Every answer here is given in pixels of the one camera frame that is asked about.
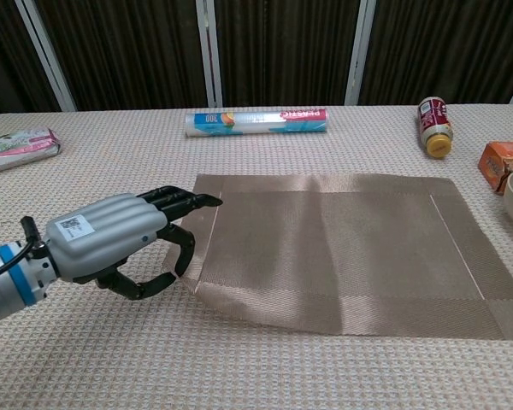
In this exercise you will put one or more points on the orange cardboard box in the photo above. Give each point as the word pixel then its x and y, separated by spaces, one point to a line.
pixel 496 162

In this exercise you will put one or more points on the dark brown curtain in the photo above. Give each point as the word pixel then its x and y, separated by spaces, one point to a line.
pixel 132 51

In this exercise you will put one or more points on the white double frame post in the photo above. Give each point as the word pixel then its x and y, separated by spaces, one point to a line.
pixel 208 55

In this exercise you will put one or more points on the plastic wrap roll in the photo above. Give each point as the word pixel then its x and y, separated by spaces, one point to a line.
pixel 256 124

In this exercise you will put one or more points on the beige checked tablecloth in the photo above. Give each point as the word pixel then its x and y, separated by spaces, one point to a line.
pixel 154 363

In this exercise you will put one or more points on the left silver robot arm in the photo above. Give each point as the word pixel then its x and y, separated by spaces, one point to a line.
pixel 4 290

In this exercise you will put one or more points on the pink tissue pack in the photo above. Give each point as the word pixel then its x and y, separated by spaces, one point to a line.
pixel 17 151

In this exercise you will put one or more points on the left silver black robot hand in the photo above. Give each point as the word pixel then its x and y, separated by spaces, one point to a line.
pixel 107 230

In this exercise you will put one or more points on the yellow capped bottle red label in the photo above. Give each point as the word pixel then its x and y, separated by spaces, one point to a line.
pixel 434 124

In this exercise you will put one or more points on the brown woven placemat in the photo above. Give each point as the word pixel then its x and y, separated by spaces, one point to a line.
pixel 346 256

